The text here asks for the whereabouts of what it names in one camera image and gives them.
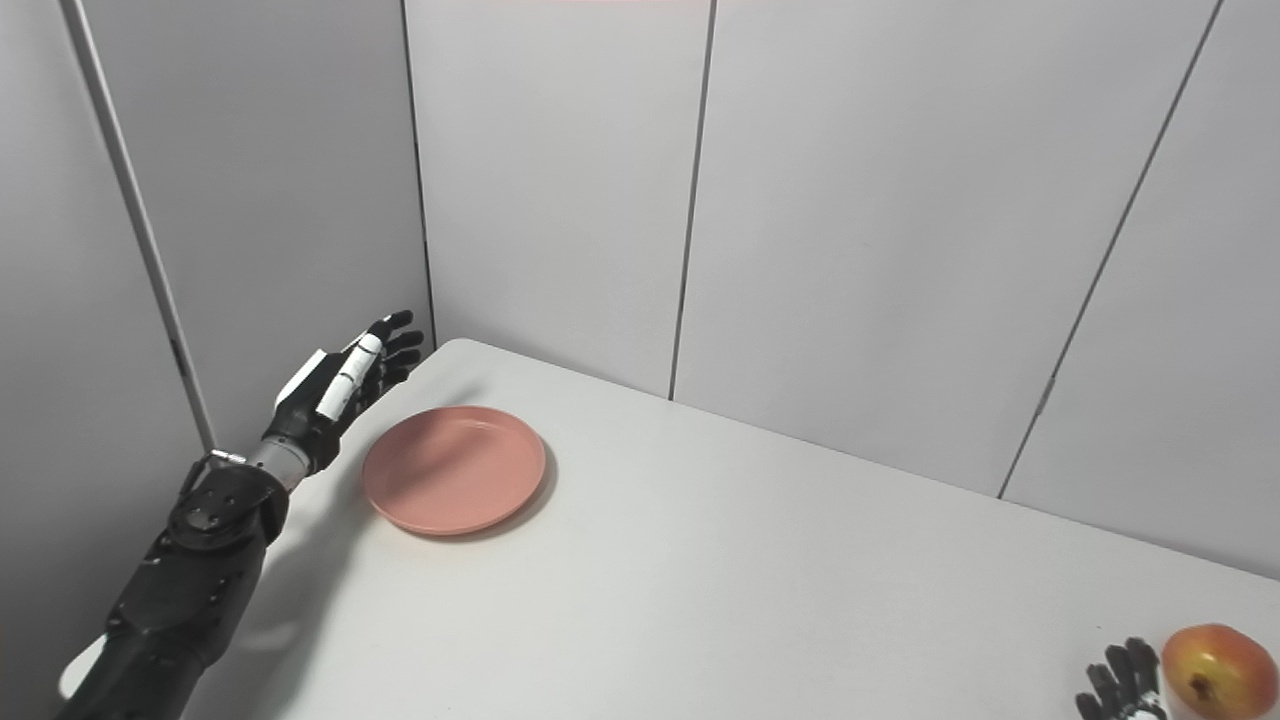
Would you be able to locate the pink round plate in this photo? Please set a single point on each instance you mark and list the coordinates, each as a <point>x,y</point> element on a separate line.
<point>455,470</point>

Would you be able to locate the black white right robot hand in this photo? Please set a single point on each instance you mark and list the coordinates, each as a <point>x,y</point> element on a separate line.
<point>1125,690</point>

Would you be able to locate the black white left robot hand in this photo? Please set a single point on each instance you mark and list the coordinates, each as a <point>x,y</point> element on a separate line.
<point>315,420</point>

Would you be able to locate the red yellow pomegranate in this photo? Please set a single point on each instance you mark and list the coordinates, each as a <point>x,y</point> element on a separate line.
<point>1220,670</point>

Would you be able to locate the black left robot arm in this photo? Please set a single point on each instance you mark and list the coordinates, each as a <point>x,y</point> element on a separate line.
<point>190,590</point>

